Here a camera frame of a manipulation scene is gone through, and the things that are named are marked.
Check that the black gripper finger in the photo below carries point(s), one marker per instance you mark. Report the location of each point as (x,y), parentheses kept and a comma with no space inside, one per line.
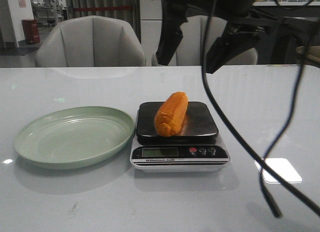
(171,35)
(235,40)

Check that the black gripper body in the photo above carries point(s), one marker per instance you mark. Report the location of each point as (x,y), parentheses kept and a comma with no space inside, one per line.
(241,12)

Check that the orange corn cob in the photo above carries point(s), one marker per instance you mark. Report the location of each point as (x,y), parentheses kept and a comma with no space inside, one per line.
(169,117)

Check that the white drawer cabinet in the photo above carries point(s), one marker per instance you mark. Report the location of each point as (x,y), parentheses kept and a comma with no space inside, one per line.
(150,27)

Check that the grey armchair right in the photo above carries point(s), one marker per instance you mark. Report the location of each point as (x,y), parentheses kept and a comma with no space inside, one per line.
(188,52)

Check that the grey armchair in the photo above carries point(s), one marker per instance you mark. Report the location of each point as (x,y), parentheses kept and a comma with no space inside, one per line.
(91,41)
(188,52)

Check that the black glossy appliance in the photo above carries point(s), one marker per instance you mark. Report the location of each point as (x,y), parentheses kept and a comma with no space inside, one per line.
(292,33)

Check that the grey armchair left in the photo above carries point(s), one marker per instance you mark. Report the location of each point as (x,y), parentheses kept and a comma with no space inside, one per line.
(91,41)

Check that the black silver kitchen scale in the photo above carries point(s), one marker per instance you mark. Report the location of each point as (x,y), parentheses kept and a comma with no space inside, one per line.
(197,148)

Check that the red bin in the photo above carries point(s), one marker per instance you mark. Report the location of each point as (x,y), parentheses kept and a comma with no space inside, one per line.
(31,32)

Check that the light green plate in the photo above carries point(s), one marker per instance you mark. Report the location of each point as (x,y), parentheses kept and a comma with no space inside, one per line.
(75,137)

